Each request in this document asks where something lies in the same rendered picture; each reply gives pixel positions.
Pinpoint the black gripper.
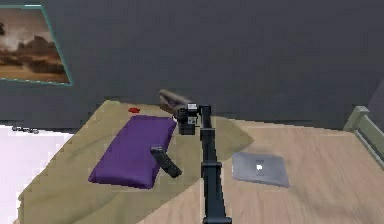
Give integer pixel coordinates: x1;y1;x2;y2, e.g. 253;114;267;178
174;107;197;136

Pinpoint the brown box container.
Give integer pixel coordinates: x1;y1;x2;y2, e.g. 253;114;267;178
157;88;195;116

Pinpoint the black remote control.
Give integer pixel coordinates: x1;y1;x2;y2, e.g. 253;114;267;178
149;145;184;179

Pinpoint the purple pillow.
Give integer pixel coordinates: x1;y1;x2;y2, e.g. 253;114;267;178
87;114;178;190

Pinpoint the grey closed laptop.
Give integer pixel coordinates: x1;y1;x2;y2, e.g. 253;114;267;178
231;151;291;189

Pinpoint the olive green blanket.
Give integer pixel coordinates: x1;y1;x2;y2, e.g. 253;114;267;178
13;99;256;224

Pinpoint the small grey object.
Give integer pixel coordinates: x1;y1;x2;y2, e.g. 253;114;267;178
11;125;40;135

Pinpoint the teal framed landscape picture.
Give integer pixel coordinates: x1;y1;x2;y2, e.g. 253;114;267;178
0;4;74;87

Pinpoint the bed with green frame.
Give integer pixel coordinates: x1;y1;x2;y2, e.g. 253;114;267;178
13;99;384;224

